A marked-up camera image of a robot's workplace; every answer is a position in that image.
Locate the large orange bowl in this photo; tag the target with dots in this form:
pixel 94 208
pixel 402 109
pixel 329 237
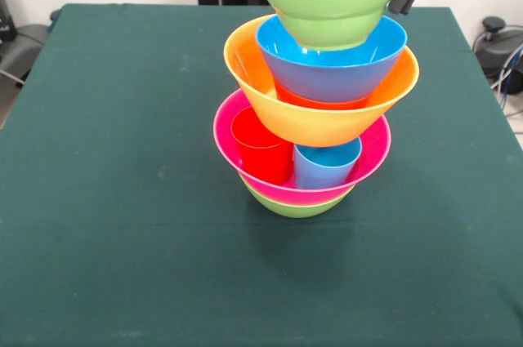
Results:
pixel 310 126

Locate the small red-orange bowl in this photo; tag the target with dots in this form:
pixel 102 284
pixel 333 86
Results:
pixel 294 100

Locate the large green bowl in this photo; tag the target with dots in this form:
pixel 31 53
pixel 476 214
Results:
pixel 298 210

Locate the red cup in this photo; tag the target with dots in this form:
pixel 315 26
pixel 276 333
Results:
pixel 265 159

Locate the small green bowl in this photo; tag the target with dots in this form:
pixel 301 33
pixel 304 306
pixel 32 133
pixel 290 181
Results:
pixel 327 24

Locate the blue cup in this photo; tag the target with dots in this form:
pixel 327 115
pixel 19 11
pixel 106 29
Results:
pixel 323 171

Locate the large blue bowl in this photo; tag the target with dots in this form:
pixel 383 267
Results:
pixel 331 81

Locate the dark green tablecloth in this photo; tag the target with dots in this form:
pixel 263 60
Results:
pixel 122 241

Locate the large pink bowl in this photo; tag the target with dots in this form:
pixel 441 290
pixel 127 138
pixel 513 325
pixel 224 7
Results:
pixel 367 147

